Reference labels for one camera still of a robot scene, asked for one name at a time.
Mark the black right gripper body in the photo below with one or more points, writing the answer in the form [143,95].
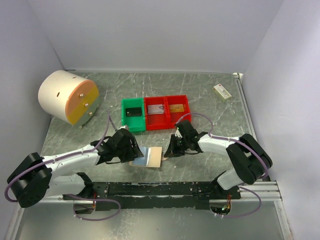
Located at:
[181,145]

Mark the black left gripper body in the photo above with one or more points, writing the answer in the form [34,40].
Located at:
[126,153]

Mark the tan card holder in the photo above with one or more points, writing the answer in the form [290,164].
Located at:
[152,158]

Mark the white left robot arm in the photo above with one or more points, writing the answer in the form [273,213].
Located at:
[38,177]

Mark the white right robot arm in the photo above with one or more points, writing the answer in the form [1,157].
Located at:
[249,160]

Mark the black credit card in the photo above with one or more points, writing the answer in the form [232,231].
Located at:
[133,112]

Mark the orange credit card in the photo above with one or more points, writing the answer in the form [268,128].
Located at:
[176,108]

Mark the silver credit card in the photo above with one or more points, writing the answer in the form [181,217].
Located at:
[155,109]

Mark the green plastic bin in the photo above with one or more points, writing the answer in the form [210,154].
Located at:
[135,124]

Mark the red bin middle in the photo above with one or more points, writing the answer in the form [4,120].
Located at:
[156,121]

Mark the red bin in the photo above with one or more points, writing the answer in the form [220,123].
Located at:
[156,121]
[177,99]

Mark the red bin right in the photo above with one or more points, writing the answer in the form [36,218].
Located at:
[177,99]

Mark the small white cardboard box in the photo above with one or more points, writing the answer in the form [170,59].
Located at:
[221,92]

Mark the white cylinder with orange face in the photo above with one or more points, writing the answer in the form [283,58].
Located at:
[69,97]

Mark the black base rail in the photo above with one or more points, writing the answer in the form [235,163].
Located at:
[149,195]

